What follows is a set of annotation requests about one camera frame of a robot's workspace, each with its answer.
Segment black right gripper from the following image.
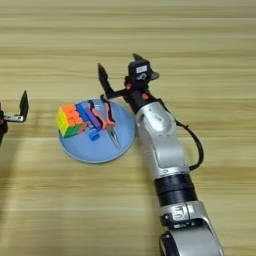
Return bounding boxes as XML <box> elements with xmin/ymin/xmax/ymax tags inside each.
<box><xmin>97</xmin><ymin>52</ymin><xmax>161</xmax><ymax>113</ymax></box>

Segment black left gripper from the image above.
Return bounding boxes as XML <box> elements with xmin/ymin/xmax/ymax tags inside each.
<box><xmin>0</xmin><ymin>89</ymin><xmax>30</xmax><ymax>148</ymax></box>

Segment multicoloured puzzle cube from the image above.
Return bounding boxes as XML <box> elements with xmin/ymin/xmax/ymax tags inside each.
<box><xmin>55</xmin><ymin>103</ymin><xmax>89</xmax><ymax>139</ymax></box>

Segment orange black needle-nose pliers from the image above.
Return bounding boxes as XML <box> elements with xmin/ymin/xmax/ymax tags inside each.
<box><xmin>87</xmin><ymin>94</ymin><xmax>122</xmax><ymax>150</ymax></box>

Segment round blue plate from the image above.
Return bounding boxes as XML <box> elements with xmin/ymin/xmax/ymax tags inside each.
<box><xmin>57</xmin><ymin>97</ymin><xmax>136</xmax><ymax>165</ymax></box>

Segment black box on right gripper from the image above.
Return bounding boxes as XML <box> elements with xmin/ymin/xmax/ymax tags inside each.
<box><xmin>128</xmin><ymin>59</ymin><xmax>153</xmax><ymax>85</ymax></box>

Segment blue purple marker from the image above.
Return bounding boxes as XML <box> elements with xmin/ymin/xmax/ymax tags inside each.
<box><xmin>74</xmin><ymin>102</ymin><xmax>101</xmax><ymax>142</ymax></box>

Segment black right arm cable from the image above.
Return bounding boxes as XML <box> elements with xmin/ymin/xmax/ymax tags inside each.
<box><xmin>162</xmin><ymin>99</ymin><xmax>205</xmax><ymax>172</ymax></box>

